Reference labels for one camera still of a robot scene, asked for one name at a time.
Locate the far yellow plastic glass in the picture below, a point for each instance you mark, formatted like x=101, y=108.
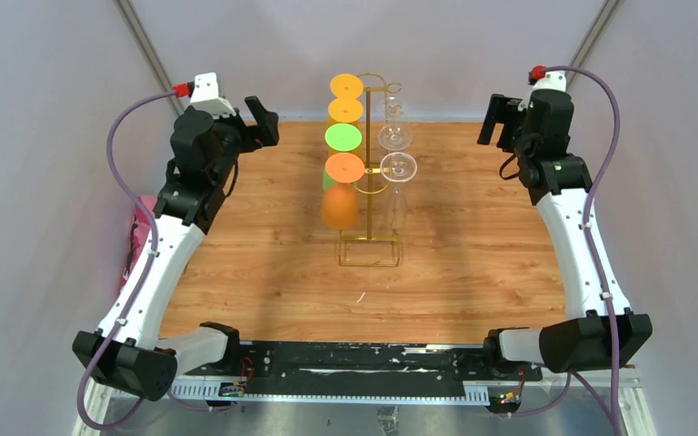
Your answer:
x=347, y=86

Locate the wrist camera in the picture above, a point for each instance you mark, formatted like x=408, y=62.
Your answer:
x=207, y=97
x=541, y=79

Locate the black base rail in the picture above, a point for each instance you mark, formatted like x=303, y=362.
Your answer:
x=359, y=372

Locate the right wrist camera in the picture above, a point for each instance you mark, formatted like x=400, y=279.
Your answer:
x=541, y=79

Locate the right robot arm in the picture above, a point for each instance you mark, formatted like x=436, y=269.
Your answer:
x=601, y=330

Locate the yellow plastic glass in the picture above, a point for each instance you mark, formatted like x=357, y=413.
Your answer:
x=347, y=86
x=344, y=110

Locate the green plastic glass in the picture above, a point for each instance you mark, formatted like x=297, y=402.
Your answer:
x=344, y=138

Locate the orange plastic glass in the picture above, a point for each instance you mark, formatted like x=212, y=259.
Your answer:
x=339, y=208

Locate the pink object beside table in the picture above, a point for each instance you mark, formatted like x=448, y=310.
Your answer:
x=137, y=239

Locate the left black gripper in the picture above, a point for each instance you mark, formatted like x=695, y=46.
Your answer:
x=265, y=120

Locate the gold wine glass rack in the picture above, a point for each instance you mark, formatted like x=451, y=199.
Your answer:
x=376, y=246

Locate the clear wine glass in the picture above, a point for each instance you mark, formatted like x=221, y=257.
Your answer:
x=398, y=168
x=396, y=134

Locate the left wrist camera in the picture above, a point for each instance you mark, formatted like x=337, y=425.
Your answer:
x=207, y=97

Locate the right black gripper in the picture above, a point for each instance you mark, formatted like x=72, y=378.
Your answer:
x=502, y=110

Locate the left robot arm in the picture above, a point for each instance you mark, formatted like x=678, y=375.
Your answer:
x=125, y=351

